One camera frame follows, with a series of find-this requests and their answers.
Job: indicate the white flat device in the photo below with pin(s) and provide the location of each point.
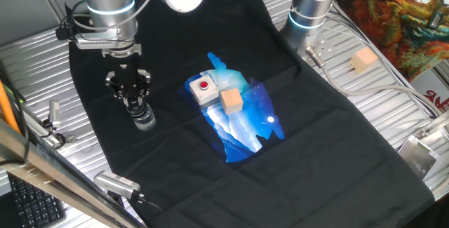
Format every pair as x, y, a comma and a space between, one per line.
417, 156

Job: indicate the small dark metal object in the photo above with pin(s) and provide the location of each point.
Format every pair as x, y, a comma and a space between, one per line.
435, 19

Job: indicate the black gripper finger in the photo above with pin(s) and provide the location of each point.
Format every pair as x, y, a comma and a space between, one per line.
146, 80
114, 84

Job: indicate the colourful patterned cloth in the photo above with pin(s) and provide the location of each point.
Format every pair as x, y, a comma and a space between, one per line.
386, 28

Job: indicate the thin metal pole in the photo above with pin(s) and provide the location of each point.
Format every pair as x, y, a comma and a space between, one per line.
49, 1

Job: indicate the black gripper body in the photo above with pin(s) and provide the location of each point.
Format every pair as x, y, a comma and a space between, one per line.
128, 75

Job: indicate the black cloth with blue print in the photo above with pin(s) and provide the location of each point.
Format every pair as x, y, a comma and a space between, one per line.
315, 151

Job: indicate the black keyboard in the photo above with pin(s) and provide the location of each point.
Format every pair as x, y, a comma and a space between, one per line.
35, 207

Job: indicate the white panel with red logo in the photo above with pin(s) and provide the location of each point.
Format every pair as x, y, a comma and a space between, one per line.
435, 96

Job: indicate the aluminium frame beam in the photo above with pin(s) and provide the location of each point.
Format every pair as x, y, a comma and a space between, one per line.
52, 182

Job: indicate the orange tube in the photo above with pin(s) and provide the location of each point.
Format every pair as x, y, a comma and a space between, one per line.
7, 108

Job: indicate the clear glass jar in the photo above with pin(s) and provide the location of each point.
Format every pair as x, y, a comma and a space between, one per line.
145, 122

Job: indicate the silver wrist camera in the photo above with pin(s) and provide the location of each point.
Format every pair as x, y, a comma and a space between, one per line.
101, 40

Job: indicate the wooden cube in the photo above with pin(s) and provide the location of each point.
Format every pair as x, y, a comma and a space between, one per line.
231, 101
363, 59

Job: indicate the aluminium camera bracket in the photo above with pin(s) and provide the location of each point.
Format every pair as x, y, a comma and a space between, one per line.
70, 139

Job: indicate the silver ribbed exterior camera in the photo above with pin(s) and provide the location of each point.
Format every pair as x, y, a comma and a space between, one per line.
115, 183

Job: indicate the grey box with red button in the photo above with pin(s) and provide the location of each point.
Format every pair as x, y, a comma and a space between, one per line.
205, 93

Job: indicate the small silver exterior camera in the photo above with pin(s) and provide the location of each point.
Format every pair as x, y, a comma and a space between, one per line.
54, 112

